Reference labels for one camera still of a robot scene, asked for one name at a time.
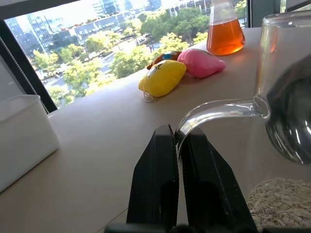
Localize clear glass mug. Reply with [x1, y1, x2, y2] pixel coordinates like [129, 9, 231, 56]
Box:
[174, 10, 311, 233]

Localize white plastic box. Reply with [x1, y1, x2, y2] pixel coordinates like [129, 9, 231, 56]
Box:
[0, 94, 60, 194]

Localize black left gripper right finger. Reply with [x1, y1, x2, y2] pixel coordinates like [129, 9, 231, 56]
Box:
[180, 127, 259, 233]

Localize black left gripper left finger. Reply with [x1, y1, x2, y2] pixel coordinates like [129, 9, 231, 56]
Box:
[126, 124, 179, 227]

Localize brown plush toy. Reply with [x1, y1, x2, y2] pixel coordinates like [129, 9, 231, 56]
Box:
[146, 50, 183, 70]

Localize glass flask with orange liquid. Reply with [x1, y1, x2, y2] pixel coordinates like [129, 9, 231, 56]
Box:
[206, 0, 246, 56]

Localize beige oatmeal flakes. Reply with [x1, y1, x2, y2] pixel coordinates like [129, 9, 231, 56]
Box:
[245, 177, 311, 232]

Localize beaded blind chain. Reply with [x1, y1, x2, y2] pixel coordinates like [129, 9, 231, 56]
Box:
[0, 36, 49, 114]

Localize pink plush toy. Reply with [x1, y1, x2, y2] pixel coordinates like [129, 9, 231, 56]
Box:
[177, 48, 226, 79]

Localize yellow plush toy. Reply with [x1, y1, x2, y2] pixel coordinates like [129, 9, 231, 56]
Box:
[138, 59, 187, 98]

